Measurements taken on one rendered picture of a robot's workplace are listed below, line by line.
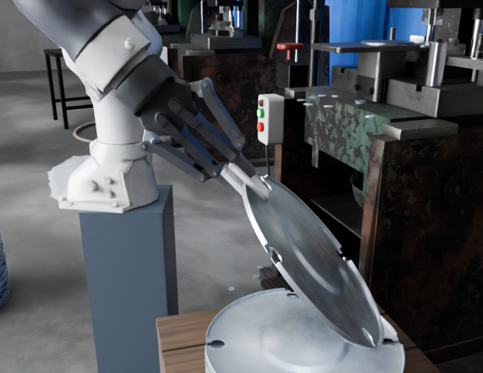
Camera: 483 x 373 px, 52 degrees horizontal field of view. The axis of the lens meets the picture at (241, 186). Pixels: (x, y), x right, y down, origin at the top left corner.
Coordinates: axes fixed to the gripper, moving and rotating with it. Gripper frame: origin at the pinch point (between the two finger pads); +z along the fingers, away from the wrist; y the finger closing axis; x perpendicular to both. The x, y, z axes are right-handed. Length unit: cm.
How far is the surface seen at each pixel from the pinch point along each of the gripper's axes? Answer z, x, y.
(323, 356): 25.1, -5.1, -8.7
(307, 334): 23.8, -0.4, -10.2
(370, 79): 15, 60, 21
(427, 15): 14, 67, 41
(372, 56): 11, 60, 25
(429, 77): 20, 47, 30
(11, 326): -3, 50, -97
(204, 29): -39, 380, -50
